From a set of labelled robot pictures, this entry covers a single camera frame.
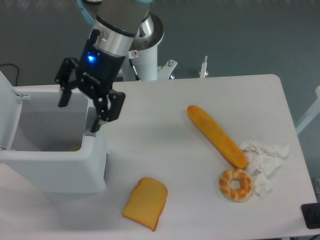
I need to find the white table clamp bracket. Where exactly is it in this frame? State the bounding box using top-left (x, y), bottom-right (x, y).
top-left (116, 59), bottom-right (178, 82)

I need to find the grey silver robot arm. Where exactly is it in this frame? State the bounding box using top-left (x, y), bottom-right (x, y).
top-left (55, 0), bottom-right (164, 133)

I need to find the toast bread slice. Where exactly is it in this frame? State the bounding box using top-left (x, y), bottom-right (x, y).
top-left (121, 177), bottom-right (168, 232)

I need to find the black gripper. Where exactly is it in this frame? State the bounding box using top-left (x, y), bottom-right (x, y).
top-left (55, 29), bottom-right (126, 133)

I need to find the white clamp post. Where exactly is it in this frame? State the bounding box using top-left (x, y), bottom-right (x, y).
top-left (199, 55), bottom-right (209, 78)

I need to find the black floor cable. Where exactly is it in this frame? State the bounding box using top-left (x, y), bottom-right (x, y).
top-left (0, 63), bottom-right (20, 85)

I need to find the white frame at right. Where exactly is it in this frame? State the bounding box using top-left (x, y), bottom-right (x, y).
top-left (295, 86), bottom-right (320, 135)

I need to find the small crumpled white tissue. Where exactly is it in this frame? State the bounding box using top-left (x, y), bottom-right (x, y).
top-left (253, 173), bottom-right (273, 199)

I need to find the round braided bread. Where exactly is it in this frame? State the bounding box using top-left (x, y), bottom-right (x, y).
top-left (63, 146), bottom-right (81, 152)

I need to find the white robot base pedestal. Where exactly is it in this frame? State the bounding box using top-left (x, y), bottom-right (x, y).
top-left (121, 46), bottom-right (158, 82)

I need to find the white trash can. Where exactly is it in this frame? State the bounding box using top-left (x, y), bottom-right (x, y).
top-left (0, 75), bottom-right (109, 193)

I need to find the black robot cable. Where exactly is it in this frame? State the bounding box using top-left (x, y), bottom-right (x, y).
top-left (127, 56), bottom-right (142, 82)

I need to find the braided ring bread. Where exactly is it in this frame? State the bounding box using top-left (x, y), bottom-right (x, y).
top-left (218, 168), bottom-right (253, 202)

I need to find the long baguette bread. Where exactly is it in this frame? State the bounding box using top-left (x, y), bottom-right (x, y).
top-left (187, 105), bottom-right (248, 169)

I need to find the black device at edge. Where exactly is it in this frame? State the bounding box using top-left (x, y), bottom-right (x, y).
top-left (301, 202), bottom-right (320, 229)

